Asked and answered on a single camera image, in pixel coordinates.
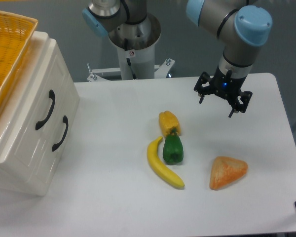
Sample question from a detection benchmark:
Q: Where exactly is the green bell pepper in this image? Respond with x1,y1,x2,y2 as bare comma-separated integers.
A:
162,129,184,165

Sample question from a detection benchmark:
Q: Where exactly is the white drawer cabinet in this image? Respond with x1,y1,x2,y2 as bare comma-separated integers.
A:
0,32,79,196

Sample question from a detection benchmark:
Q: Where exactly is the black top drawer handle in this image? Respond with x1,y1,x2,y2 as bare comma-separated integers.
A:
35,89,56,131

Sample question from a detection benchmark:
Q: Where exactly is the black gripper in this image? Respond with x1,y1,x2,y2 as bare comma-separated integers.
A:
193,67,253,118

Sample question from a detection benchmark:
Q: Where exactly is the black drawer handle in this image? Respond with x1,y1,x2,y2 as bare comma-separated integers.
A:
35,89,56,131
52,115,69,152

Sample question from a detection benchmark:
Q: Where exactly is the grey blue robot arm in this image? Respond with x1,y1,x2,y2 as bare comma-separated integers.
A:
82,0,272,114

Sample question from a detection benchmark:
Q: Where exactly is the yellow plastic basket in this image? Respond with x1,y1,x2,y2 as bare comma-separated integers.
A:
0,10,38,107

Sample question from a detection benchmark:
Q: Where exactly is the orange triangular bread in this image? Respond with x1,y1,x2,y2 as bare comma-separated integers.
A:
209,156,248,190

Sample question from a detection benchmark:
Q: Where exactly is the black bottom drawer handle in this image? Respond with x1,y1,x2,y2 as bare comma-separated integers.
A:
52,115,69,152

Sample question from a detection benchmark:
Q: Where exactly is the white drawer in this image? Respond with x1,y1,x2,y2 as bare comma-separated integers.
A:
0,35,79,167
26,101,79,196

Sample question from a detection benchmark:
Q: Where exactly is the yellow banana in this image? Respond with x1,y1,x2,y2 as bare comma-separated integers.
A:
147,136,185,190

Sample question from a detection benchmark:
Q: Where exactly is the black cable on pedestal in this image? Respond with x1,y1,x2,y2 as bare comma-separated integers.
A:
124,38,139,80

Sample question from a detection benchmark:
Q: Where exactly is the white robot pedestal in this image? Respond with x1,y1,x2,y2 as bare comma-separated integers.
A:
87,13,175,82

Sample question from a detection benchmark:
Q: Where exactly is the yellow bell pepper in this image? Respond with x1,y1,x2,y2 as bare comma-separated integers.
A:
158,111,181,137

